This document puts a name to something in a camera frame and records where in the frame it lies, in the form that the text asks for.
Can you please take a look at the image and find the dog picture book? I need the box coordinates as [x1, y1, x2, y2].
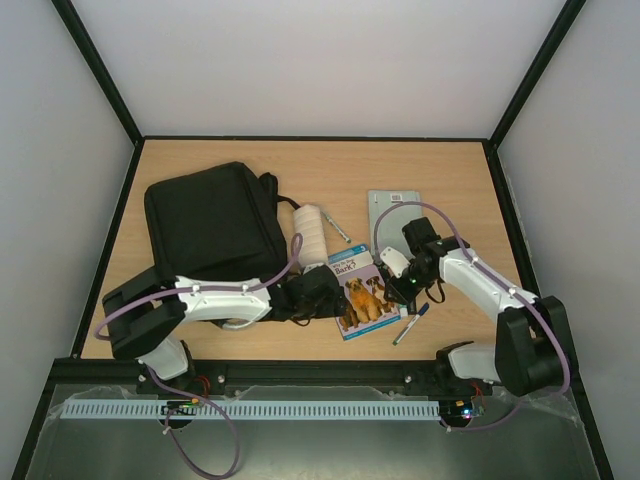
[329, 244, 402, 341]

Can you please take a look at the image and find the cream fabric pencil case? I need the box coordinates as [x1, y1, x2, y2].
[293, 204, 328, 267]

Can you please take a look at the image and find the black student backpack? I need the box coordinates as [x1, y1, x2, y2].
[144, 162, 288, 283]

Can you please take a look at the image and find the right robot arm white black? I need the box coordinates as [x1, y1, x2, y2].
[378, 218, 576, 397]

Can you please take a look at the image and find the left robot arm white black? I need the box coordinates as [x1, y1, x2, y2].
[94, 265, 347, 380]

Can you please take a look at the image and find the blue capped marker pen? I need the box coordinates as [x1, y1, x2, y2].
[392, 303, 430, 346]

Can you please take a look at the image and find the grey notebook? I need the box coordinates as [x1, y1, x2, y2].
[367, 188, 431, 256]

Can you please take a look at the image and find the silver pen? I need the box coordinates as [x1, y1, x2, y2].
[322, 211, 352, 244]

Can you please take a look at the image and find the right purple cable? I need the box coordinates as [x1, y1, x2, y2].
[372, 199, 574, 431]

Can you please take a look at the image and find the purple cable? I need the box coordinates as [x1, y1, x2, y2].
[372, 199, 574, 431]
[94, 232, 306, 479]

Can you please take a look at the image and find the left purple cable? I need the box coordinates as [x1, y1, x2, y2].
[94, 232, 306, 479]

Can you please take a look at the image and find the black frame rail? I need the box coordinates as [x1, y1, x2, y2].
[48, 358, 491, 399]

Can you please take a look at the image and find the light blue cable duct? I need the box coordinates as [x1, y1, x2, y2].
[60, 399, 440, 421]

